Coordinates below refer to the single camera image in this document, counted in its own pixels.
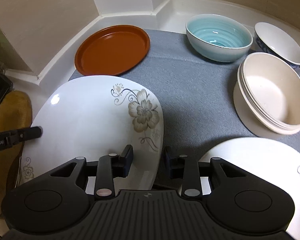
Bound white floral square plate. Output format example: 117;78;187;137
20;75;164;190

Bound cream bowls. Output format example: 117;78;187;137
233;53;300;139

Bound brown round plate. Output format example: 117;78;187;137
74;25;150;76

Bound teal ribbed ceramic bowl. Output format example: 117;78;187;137
185;14;253;62

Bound blue patterned white bowl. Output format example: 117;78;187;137
254;22;300;68

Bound tan wooden board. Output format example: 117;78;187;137
0;91;32;215

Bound grey fabric mat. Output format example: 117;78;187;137
67;28;300;190

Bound white floral plate right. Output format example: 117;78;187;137
200;137;300;239

